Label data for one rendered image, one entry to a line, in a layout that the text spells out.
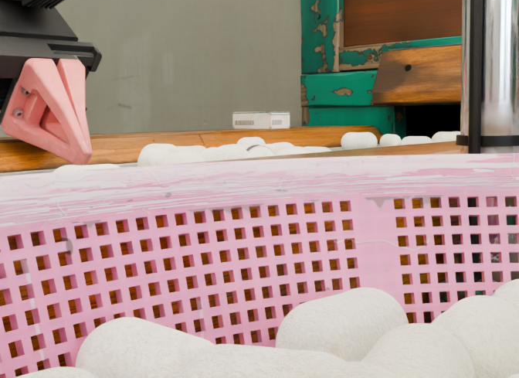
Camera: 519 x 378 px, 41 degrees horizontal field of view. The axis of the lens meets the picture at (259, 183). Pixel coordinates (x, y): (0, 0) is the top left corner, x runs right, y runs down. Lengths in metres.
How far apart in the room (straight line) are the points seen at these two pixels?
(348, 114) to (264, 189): 0.82
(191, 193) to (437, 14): 0.80
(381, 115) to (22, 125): 0.55
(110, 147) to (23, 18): 0.13
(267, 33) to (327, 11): 1.05
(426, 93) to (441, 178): 0.68
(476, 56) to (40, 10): 0.39
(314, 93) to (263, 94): 1.04
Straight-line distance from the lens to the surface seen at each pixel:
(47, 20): 0.58
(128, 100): 2.50
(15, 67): 0.53
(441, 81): 0.85
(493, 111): 0.27
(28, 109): 0.54
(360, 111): 0.97
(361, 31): 0.99
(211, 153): 0.45
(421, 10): 0.95
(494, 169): 0.18
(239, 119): 0.82
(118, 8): 2.56
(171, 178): 0.15
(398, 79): 0.88
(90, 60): 0.57
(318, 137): 0.83
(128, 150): 0.62
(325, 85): 1.01
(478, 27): 0.27
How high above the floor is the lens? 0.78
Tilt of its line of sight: 6 degrees down
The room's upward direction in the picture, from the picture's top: 1 degrees counter-clockwise
